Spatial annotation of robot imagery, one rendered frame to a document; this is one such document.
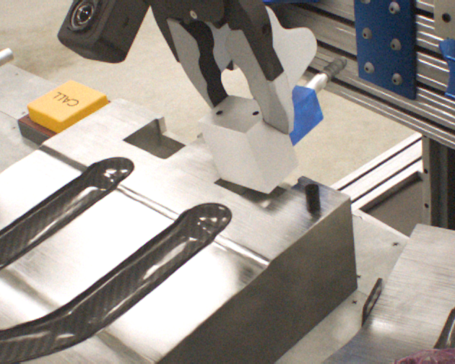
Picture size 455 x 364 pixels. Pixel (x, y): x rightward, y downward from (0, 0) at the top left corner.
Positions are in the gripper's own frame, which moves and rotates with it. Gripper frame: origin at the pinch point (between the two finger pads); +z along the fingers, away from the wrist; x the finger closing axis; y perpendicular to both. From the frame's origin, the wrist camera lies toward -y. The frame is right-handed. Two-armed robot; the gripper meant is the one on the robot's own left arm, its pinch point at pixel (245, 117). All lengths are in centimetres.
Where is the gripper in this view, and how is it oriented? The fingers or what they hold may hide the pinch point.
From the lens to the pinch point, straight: 67.6
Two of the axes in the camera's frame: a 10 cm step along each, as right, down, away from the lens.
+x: -6.8, -2.2, 7.0
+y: 6.6, -6.1, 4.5
